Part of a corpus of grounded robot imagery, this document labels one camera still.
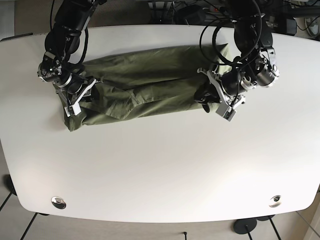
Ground right silver table grommet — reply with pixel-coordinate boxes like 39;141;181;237
268;195;283;208

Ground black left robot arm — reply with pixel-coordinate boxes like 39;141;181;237
194;0;280;121

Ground olive green T-shirt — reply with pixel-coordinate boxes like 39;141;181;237
64;45;231;132

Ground silver table grommet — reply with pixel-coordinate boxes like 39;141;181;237
51;196;67;210
268;195;283;208

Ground grey multi-socket box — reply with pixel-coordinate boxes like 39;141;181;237
174;5;206;25

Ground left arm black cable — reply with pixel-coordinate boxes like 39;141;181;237
198;0;263;67

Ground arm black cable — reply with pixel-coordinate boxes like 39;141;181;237
69;27;90;76
198;0;263;67

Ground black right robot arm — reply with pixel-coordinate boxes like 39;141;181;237
37;0;101;117

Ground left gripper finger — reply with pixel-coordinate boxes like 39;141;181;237
193;89;220;113

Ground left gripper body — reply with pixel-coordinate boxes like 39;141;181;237
197;68;246;122

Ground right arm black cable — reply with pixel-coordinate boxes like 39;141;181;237
69;27;90;76

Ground left black table leg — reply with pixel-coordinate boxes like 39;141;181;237
20;212;38;240

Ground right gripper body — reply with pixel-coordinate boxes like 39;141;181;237
55;76;98;117

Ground black round stand base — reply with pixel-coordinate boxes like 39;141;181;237
233;218;257;235

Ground left silver table grommet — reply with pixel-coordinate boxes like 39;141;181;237
51;196;67;210

